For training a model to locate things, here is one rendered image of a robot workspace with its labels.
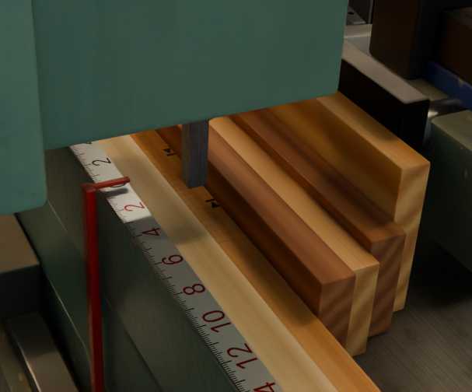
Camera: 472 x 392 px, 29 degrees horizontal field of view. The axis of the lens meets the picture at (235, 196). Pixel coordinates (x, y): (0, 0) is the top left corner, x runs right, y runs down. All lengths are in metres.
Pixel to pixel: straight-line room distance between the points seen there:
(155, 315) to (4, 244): 0.21
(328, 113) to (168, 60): 0.11
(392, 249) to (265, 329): 0.08
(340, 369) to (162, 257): 0.08
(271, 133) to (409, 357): 0.13
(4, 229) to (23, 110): 0.28
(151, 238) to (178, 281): 0.03
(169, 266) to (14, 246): 0.21
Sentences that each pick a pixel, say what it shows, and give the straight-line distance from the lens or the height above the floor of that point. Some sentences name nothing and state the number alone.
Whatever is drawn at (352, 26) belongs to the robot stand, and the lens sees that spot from 1.08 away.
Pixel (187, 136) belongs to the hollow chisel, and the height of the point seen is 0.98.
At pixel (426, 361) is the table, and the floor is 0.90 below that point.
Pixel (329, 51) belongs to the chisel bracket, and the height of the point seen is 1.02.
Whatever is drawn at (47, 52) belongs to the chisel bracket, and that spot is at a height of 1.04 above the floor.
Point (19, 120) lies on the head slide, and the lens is 0.29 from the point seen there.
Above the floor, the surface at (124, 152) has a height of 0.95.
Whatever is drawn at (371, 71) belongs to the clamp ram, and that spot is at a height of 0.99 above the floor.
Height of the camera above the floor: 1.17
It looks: 33 degrees down
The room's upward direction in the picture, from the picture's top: 3 degrees clockwise
